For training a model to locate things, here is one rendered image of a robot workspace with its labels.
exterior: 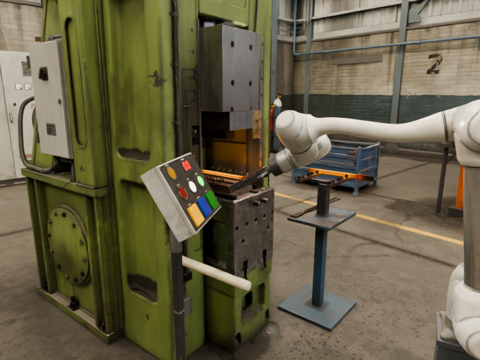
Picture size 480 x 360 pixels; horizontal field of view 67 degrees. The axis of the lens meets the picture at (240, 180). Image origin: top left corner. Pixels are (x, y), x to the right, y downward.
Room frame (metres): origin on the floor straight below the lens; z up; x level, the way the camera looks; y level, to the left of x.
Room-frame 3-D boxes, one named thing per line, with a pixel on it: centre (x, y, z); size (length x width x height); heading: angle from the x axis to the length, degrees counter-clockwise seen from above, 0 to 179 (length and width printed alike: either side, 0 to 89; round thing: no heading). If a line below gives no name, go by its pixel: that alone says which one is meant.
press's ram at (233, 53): (2.08, 0.13, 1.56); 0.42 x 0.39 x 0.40; 52
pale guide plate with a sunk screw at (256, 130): (2.24, -0.10, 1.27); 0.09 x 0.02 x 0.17; 142
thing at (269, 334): (1.89, -0.04, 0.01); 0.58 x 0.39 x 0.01; 142
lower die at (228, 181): (2.04, 0.16, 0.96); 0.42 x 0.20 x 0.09; 52
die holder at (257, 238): (2.09, 0.13, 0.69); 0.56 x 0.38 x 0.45; 52
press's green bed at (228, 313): (2.09, 0.13, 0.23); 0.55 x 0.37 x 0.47; 52
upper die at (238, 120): (2.04, 0.16, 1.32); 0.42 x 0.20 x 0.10; 52
